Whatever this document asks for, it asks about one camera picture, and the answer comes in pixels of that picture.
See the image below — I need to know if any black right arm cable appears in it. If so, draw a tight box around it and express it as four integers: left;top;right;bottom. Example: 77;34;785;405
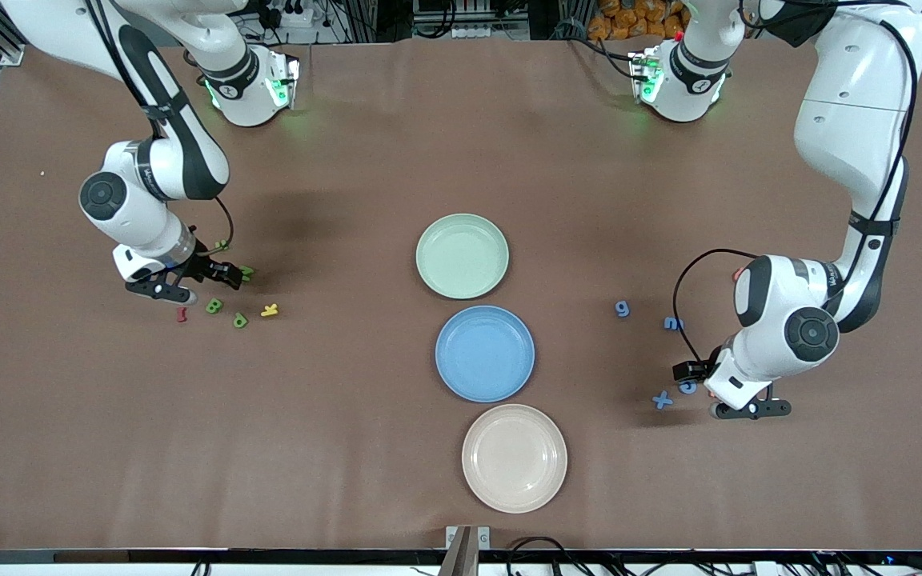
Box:
83;0;235;257

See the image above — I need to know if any green plate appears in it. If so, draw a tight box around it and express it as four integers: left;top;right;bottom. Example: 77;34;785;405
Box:
416;213;510;301

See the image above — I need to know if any beige plate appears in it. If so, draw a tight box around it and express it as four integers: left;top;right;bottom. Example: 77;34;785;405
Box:
462;403;569;514

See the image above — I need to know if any brown vertical post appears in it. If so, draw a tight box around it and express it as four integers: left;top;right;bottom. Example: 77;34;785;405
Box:
439;526;479;576

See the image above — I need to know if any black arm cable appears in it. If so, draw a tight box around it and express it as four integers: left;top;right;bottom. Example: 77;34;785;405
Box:
671;0;922;365
83;0;235;257

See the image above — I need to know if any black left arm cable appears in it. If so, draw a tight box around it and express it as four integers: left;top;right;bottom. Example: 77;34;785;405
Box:
671;0;922;365

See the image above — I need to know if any long white power strip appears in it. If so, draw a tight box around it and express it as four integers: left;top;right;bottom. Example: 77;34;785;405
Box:
451;22;530;41

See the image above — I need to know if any grey metal bracket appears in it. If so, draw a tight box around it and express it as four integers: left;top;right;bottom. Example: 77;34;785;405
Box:
445;524;491;553

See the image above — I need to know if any orange mesh bag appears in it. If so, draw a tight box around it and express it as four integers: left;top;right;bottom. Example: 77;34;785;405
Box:
587;0;687;41

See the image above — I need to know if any blue plate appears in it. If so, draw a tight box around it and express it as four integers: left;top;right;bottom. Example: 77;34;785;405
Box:
435;305;536;403

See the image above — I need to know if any brown table cover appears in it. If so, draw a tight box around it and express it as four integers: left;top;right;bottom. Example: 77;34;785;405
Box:
0;36;922;553

